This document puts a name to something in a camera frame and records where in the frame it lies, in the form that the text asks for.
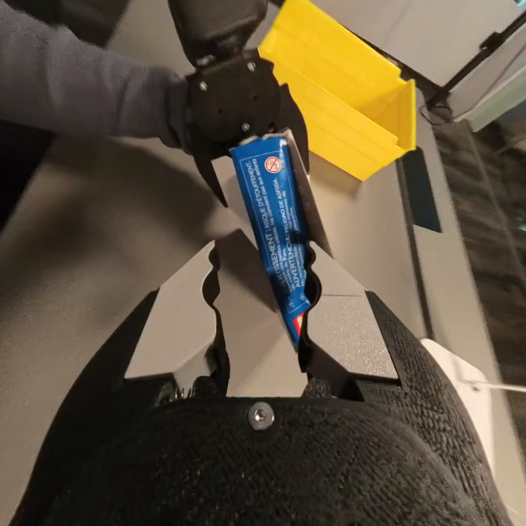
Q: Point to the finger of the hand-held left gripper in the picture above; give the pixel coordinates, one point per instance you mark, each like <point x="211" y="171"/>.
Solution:
<point x="205" y="164"/>
<point x="304" y="181"/>

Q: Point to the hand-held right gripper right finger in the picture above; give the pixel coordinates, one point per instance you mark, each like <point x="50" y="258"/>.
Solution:
<point x="349" y="328"/>

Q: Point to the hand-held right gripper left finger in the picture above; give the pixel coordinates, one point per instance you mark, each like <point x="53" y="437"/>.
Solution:
<point x="176" y="312"/>

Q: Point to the blue lego box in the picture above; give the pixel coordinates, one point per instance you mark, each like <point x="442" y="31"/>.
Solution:
<point x="271" y="213"/>

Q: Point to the yellow plastic bin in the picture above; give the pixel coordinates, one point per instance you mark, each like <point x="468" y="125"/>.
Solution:
<point x="337" y="94"/>

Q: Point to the person's left forearm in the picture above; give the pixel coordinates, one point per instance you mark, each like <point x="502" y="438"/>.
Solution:
<point x="82" y="90"/>

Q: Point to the black desk plate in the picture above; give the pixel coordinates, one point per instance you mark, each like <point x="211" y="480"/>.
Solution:
<point x="423" y="193"/>

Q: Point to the wooden book stand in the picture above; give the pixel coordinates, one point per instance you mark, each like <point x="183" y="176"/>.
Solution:
<point x="464" y="370"/>

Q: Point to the black pole stand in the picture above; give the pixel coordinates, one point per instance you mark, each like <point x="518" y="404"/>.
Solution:
<point x="493" y="41"/>

